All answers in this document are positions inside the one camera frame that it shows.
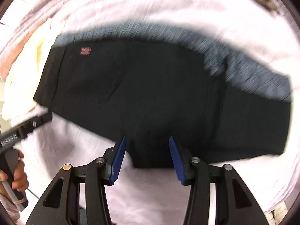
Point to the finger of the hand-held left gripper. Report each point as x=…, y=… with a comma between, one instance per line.
x=35, y=124

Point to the black pants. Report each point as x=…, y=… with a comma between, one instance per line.
x=152, y=98

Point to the person's left hand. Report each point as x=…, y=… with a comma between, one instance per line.
x=21, y=178

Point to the person's left forearm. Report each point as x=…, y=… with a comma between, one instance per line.
x=5, y=208

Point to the peach fleece garment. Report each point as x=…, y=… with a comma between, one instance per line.
x=23, y=75

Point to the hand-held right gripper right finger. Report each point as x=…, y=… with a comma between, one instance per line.
x=177, y=161

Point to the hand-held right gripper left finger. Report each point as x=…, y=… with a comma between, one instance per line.
x=118, y=161

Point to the lilac embossed blanket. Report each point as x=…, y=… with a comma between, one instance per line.
x=152, y=204

